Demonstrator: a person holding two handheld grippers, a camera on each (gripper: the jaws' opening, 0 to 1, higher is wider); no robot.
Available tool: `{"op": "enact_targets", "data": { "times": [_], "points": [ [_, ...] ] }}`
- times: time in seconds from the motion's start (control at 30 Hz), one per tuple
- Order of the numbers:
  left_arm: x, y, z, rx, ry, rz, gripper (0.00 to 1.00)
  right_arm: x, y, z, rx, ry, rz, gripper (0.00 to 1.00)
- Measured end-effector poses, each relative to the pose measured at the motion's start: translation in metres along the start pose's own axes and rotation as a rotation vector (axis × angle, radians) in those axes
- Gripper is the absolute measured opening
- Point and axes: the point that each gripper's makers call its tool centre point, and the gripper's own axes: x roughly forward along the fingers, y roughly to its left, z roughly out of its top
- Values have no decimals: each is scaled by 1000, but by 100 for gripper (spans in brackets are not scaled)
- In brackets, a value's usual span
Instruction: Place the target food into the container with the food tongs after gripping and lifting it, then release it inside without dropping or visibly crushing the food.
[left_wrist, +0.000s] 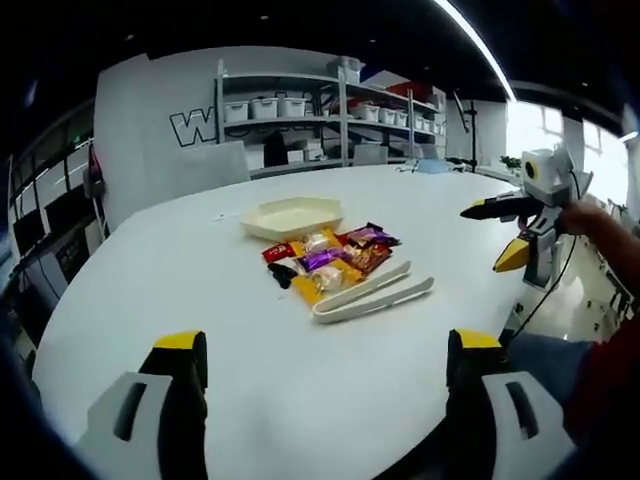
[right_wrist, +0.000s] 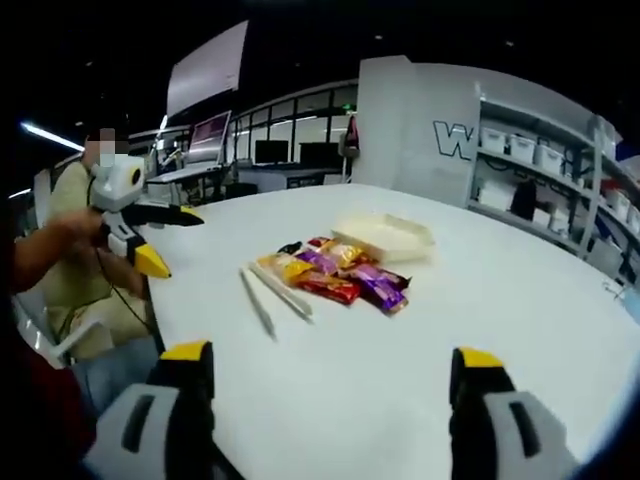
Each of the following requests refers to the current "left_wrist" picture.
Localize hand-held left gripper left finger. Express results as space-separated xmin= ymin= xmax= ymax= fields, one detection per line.
xmin=74 ymin=329 xmax=209 ymax=480

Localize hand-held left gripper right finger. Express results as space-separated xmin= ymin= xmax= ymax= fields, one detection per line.
xmin=442 ymin=328 xmax=576 ymax=480

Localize white food tongs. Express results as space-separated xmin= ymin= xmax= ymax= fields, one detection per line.
xmin=311 ymin=260 xmax=436 ymax=326

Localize pile of food snack packets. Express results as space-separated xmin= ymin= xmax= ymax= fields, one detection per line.
xmin=261 ymin=222 xmax=402 ymax=307

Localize cream paper container tray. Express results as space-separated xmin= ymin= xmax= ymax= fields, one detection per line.
xmin=240 ymin=196 xmax=345 ymax=239

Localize person's right hand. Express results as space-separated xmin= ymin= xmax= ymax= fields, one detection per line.
xmin=558 ymin=202 xmax=619 ymax=237

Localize black tripod stand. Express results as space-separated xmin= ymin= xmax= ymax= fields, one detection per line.
xmin=451 ymin=88 xmax=482 ymax=172

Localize blue cloth item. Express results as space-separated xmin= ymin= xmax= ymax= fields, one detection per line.
xmin=413 ymin=158 xmax=455 ymax=176

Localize person's blue jeans leg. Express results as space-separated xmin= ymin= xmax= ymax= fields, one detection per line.
xmin=503 ymin=331 xmax=604 ymax=404

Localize person's red shirt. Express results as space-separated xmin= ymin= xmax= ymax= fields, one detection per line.
xmin=563 ymin=319 xmax=640 ymax=454

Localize white chair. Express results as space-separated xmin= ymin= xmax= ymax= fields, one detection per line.
xmin=180 ymin=140 xmax=252 ymax=184
xmin=351 ymin=144 xmax=390 ymax=167

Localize ceiling light strip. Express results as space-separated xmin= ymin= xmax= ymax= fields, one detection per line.
xmin=433 ymin=0 xmax=517 ymax=100

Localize grey metal shelving rack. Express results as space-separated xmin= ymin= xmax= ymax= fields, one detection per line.
xmin=214 ymin=58 xmax=450 ymax=177

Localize white storage box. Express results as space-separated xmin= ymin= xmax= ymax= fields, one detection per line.
xmin=326 ymin=55 xmax=364 ymax=84

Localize black chair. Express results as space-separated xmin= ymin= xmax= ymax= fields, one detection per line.
xmin=262 ymin=133 xmax=290 ymax=168

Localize row of white storage bins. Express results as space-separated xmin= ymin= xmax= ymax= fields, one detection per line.
xmin=223 ymin=95 xmax=447 ymax=137

